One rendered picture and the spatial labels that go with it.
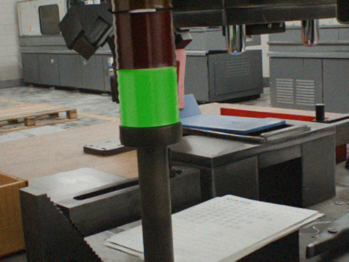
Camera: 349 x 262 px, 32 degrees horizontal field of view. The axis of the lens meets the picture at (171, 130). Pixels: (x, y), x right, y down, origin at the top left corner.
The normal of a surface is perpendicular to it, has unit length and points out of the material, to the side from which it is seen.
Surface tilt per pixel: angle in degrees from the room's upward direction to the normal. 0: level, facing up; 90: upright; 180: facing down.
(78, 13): 59
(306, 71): 90
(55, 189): 0
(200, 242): 1
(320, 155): 90
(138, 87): 76
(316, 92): 90
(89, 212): 90
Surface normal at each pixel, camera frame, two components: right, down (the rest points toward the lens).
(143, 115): -0.15, -0.06
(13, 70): 0.61, 0.11
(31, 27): -0.79, 0.15
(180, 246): -0.07, -0.98
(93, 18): 0.53, -0.43
